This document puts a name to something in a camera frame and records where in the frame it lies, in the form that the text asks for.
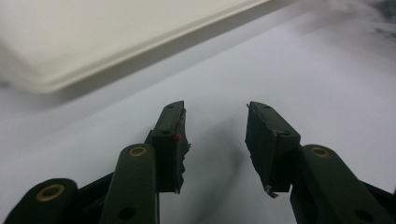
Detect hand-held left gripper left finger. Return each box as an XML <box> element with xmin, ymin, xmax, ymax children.
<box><xmin>145</xmin><ymin>100</ymin><xmax>191</xmax><ymax>195</ymax></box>

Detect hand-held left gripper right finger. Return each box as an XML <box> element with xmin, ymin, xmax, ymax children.
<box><xmin>245</xmin><ymin>101</ymin><xmax>302</xmax><ymax>199</ymax></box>

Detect white plastic bin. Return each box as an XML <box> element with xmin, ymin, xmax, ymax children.
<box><xmin>0</xmin><ymin>0</ymin><xmax>272</xmax><ymax>94</ymax></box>

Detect white table mat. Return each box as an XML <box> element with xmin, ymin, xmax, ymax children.
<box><xmin>0</xmin><ymin>0</ymin><xmax>396</xmax><ymax>224</ymax></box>

